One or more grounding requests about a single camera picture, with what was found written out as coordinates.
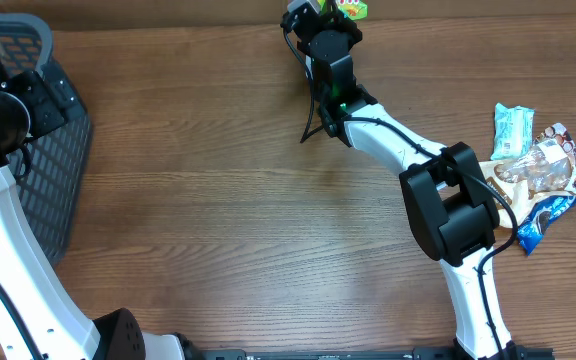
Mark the beige nut snack bag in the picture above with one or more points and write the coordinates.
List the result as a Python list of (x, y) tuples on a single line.
[(548, 169)]

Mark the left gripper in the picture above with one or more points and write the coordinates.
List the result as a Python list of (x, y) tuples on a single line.
[(31, 85)]

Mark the grey plastic shopping basket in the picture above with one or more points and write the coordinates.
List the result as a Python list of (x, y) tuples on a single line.
[(48, 171)]

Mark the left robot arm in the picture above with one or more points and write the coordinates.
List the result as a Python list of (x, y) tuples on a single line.
[(38, 319)]

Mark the light blue snack packet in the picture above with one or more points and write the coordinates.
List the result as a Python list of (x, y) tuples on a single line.
[(513, 131)]

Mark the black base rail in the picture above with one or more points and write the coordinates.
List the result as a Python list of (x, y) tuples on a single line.
[(455, 352)]

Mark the blue Oreo cookie pack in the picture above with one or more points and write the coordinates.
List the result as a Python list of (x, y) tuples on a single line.
[(532, 231)]

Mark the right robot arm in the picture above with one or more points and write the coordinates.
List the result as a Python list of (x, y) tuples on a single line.
[(452, 211)]

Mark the green snack bag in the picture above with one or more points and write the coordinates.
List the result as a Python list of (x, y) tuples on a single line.
[(352, 9)]

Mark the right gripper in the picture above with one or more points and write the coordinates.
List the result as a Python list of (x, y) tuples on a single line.
[(347, 29)]

